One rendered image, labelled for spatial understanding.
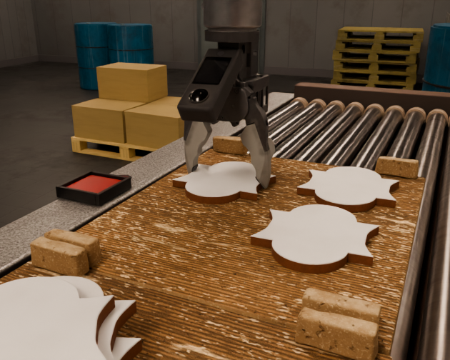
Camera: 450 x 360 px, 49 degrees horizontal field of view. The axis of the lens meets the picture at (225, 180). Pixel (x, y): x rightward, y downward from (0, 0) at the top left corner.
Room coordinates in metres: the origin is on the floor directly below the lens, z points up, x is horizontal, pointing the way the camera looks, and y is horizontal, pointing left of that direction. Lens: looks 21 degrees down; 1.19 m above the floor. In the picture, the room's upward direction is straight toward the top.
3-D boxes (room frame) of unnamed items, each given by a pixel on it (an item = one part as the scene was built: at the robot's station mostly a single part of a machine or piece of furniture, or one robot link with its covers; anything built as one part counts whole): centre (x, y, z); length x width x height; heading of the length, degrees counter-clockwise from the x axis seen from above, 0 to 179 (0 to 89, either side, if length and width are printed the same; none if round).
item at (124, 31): (6.60, 1.45, 0.42); 1.18 x 0.71 x 0.85; 69
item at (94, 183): (0.66, 0.19, 0.92); 0.06 x 0.06 x 0.01; 65
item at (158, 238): (0.56, -0.05, 0.93); 0.41 x 0.35 x 0.02; 156
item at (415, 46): (6.72, -2.03, 0.38); 1.08 x 0.74 x 0.77; 69
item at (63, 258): (0.42, 0.16, 0.95); 0.06 x 0.02 x 0.03; 65
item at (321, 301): (0.33, -0.09, 0.95); 0.06 x 0.02 x 0.03; 66
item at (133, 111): (3.88, 0.62, 0.32); 1.13 x 0.86 x 0.63; 76
